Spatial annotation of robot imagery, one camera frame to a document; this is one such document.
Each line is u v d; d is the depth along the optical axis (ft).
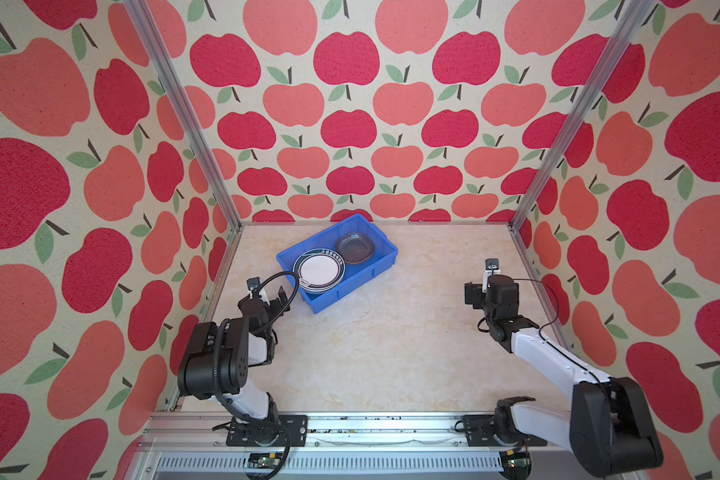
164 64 2.53
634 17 2.30
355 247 3.68
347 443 2.40
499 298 2.19
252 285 2.63
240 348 1.60
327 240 3.58
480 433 2.41
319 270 3.33
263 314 2.42
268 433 2.26
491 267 2.49
